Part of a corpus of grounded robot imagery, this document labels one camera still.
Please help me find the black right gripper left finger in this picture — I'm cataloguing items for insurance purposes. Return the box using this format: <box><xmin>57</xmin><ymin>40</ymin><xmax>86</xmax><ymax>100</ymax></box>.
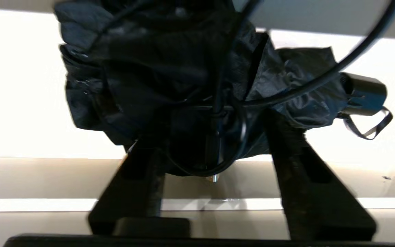
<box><xmin>88</xmin><ymin>139</ymin><xmax>166</xmax><ymax>236</ymax></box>

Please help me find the white fluted drawer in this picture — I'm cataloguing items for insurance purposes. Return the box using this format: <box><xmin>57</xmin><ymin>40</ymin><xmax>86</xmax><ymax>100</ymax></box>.
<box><xmin>0</xmin><ymin>7</ymin><xmax>395</xmax><ymax>247</ymax></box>

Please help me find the black umbrella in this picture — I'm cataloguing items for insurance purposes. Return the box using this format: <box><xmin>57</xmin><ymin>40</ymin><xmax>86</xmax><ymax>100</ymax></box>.
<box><xmin>53</xmin><ymin>0</ymin><xmax>393</xmax><ymax>177</ymax></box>

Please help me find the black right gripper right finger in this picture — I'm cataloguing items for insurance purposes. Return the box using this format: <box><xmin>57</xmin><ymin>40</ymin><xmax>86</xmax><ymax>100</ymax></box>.
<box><xmin>266</xmin><ymin>110</ymin><xmax>378</xmax><ymax>241</ymax></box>

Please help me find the short black USB cable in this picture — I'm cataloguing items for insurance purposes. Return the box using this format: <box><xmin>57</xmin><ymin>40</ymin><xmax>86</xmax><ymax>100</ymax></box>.
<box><xmin>165</xmin><ymin>0</ymin><xmax>395</xmax><ymax>183</ymax></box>

